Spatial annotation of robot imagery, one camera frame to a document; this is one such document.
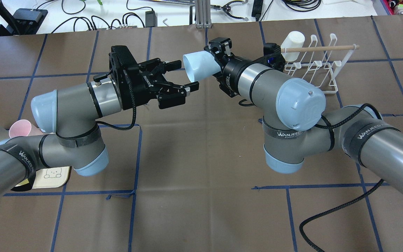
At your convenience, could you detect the pink ikea cup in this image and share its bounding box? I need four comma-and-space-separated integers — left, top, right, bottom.
9, 119, 44, 138

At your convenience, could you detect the light blue ikea cup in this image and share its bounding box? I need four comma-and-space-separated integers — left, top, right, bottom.
183, 50, 221, 82

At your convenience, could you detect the black power adapter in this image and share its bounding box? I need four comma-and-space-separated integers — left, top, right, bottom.
251, 0, 263, 21

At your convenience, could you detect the aluminium frame post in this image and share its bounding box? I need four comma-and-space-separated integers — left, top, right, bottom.
195, 0, 212, 28

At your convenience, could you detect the white cup drying rack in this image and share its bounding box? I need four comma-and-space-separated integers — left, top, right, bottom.
281, 33, 360, 94

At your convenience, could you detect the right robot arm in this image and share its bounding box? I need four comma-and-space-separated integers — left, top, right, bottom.
204, 47, 403, 194

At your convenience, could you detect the reacher grabber tool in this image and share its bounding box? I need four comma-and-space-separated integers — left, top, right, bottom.
147, 0, 248, 21

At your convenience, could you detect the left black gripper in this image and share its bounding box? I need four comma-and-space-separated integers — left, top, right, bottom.
117, 59, 199, 110

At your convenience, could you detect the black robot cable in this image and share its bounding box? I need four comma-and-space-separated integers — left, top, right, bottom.
299, 178, 386, 252

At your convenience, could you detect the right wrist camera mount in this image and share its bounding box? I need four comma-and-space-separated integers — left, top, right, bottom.
204, 37, 232, 58

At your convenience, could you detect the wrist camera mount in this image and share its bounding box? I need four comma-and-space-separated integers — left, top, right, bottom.
204, 37, 232, 58
93, 45, 140, 85

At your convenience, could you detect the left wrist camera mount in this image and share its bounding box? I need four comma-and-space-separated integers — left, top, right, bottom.
93, 45, 140, 85

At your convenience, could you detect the cream serving tray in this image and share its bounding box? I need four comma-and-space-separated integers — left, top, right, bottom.
32, 166, 71, 189

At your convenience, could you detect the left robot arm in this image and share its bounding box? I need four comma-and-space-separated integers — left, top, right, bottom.
0, 54, 199, 197

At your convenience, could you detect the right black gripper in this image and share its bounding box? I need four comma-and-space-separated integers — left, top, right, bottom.
207, 51, 256, 98

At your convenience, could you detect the cream white ikea cup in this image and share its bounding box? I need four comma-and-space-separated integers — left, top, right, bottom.
281, 31, 305, 48

